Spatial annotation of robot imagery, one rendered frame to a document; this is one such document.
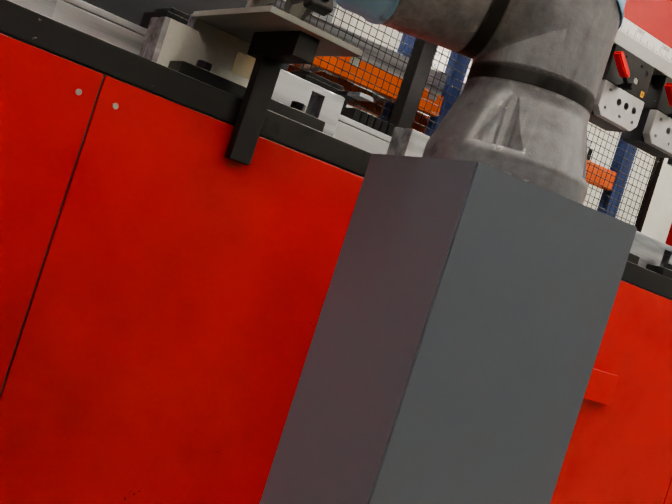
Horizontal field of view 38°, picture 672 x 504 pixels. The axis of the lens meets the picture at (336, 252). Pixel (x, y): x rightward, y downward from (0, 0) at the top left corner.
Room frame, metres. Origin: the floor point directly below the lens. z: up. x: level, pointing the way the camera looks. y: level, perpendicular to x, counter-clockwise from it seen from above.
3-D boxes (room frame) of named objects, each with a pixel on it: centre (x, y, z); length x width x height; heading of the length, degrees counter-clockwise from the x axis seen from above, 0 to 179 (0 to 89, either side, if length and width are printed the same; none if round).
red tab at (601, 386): (2.18, -0.63, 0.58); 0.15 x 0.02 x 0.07; 126
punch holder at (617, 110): (2.28, -0.50, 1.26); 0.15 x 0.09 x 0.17; 126
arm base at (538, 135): (0.88, -0.12, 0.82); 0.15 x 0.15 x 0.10
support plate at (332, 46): (1.59, 0.21, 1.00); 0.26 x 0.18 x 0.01; 36
